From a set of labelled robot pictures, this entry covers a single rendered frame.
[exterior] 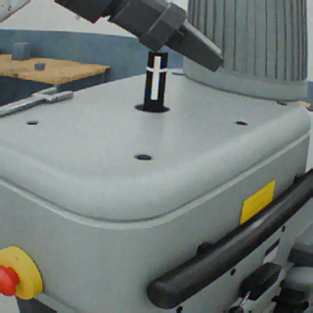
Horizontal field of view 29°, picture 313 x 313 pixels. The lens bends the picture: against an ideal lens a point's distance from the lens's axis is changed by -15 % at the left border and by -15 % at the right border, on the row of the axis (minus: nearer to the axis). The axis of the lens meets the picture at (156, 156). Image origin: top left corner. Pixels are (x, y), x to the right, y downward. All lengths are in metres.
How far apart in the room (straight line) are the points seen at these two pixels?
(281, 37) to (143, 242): 0.41
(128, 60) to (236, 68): 5.16
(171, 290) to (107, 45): 5.65
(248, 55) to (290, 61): 0.07
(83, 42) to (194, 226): 5.77
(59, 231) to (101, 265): 0.05
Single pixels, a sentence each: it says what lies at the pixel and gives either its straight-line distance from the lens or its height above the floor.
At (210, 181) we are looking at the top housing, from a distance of 0.61.
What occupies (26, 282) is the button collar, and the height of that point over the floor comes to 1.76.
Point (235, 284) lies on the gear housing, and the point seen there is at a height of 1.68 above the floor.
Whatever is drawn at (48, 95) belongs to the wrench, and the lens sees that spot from 0.76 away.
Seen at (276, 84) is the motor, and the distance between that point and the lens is 0.86.
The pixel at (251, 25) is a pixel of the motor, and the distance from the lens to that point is 0.84.
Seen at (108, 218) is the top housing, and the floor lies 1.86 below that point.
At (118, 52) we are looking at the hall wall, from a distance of 6.06.
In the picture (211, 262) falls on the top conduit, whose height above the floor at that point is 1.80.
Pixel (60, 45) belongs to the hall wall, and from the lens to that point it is 6.57.
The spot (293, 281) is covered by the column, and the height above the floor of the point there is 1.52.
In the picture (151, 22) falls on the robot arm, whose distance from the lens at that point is 0.67.
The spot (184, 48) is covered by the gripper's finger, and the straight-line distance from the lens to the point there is 0.68.
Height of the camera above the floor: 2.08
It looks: 19 degrees down
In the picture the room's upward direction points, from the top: 5 degrees clockwise
